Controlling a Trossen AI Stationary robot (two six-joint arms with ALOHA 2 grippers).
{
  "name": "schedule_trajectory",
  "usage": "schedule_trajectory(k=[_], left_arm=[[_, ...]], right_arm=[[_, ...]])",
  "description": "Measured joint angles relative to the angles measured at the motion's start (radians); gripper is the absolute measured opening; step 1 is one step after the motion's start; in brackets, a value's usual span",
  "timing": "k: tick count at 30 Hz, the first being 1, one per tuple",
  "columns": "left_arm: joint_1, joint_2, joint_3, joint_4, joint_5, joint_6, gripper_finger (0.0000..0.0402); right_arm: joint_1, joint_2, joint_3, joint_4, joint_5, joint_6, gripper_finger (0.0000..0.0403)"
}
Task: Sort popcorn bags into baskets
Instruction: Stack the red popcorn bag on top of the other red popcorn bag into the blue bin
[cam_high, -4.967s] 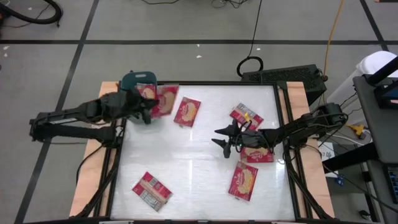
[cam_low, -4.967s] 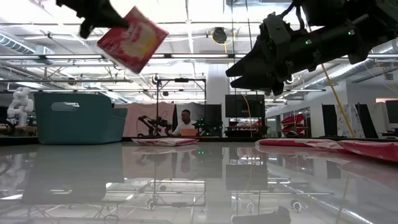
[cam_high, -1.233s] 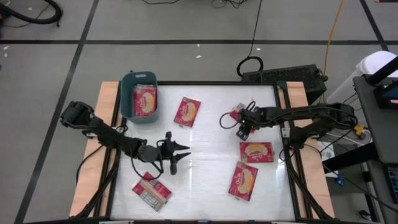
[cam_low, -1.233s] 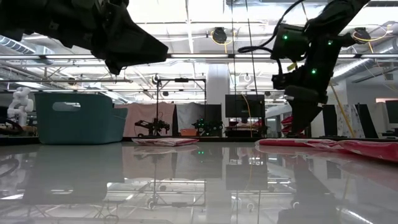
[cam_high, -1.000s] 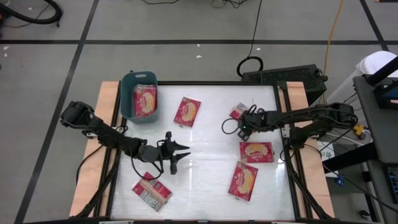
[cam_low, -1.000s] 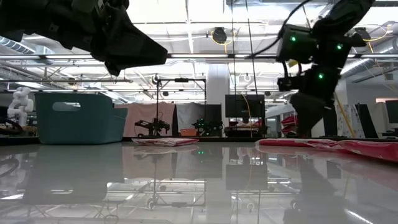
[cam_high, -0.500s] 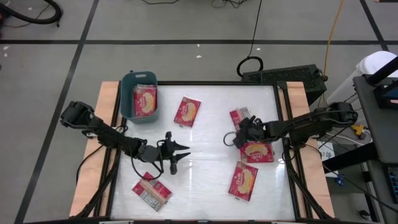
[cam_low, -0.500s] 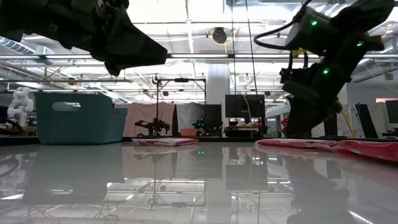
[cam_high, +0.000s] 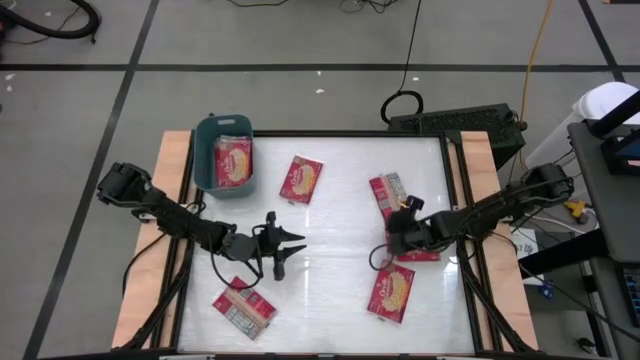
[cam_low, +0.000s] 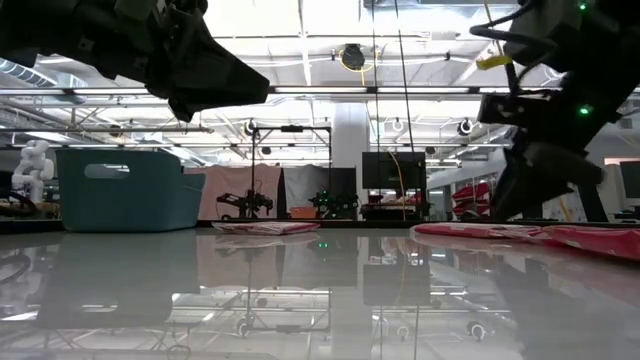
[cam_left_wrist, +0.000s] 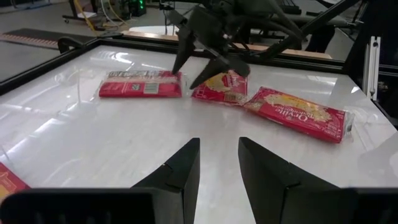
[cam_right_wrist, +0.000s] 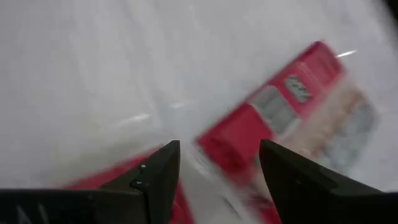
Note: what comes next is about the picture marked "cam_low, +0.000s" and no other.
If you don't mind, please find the cluttered black table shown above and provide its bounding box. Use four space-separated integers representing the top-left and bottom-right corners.
360 192 432 224

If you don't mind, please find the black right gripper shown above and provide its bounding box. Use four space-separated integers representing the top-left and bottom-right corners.
477 89 624 221

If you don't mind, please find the red storage shelf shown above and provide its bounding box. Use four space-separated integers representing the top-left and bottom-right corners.
451 182 494 220

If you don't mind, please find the black standing panel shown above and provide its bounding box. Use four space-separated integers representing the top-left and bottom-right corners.
574 183 610 223

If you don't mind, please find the teal plastic basket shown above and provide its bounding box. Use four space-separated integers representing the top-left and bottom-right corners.
54 148 206 234

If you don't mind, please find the black monitor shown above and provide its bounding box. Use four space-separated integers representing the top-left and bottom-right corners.
619 159 640 200
362 151 427 190

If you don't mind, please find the grey partition panel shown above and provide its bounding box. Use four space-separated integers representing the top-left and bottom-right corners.
282 164 332 211

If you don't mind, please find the pink partition panel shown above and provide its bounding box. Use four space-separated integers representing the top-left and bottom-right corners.
183 163 282 221

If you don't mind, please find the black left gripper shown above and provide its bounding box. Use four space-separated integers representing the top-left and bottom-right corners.
74 0 271 123

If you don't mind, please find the black hanging cable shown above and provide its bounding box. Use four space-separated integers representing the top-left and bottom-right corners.
370 0 380 152
394 0 415 154

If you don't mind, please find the black lab rig frame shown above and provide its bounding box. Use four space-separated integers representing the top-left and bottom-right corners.
251 124 332 221

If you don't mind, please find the yellow tag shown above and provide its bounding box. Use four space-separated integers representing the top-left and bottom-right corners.
475 53 514 71

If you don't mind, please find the red microwave popcorn bag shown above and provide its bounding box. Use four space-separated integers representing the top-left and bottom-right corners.
542 224 640 263
409 222 549 240
212 221 321 237

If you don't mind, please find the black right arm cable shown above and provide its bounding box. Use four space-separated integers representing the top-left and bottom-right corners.
469 9 556 51

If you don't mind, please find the white marbled panel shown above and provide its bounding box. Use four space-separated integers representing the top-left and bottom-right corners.
544 192 581 223

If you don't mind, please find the black partition panel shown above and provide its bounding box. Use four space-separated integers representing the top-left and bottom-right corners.
327 167 359 220

